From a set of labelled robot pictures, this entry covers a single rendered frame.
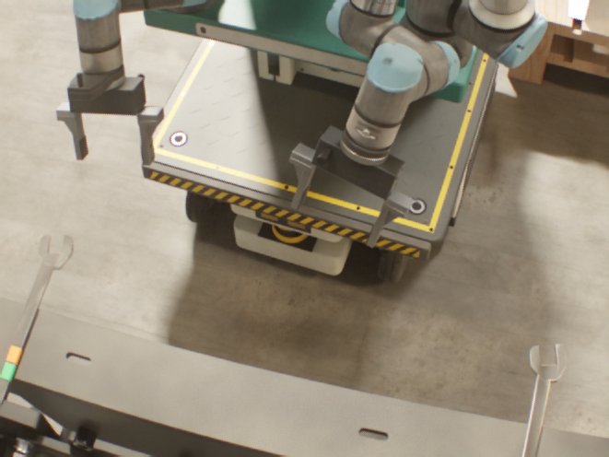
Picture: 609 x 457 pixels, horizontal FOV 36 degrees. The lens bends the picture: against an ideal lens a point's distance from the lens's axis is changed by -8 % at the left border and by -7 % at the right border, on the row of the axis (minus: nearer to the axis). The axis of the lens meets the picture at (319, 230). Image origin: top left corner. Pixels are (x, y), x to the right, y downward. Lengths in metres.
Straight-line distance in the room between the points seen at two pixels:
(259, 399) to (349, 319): 1.35
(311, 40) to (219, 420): 1.02
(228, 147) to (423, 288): 0.58
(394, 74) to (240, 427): 0.62
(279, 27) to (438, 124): 0.53
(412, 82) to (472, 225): 1.10
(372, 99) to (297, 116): 0.82
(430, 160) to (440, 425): 1.25
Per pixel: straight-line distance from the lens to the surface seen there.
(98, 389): 1.05
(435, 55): 1.53
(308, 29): 1.90
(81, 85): 1.59
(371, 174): 1.53
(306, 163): 1.57
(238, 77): 2.35
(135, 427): 1.07
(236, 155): 2.21
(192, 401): 1.03
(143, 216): 2.53
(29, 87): 2.89
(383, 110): 1.46
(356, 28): 1.57
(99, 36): 1.60
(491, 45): 1.67
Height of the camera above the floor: 2.12
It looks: 59 degrees down
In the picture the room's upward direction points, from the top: straight up
